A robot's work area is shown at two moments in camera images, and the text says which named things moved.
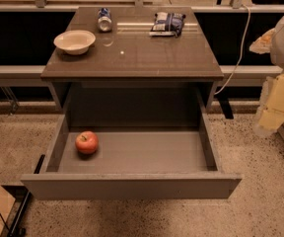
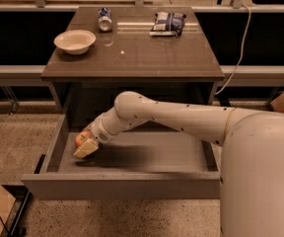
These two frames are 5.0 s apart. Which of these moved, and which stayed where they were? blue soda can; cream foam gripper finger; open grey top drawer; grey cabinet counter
Moved: cream foam gripper finger
Stayed: open grey top drawer; grey cabinet counter; blue soda can
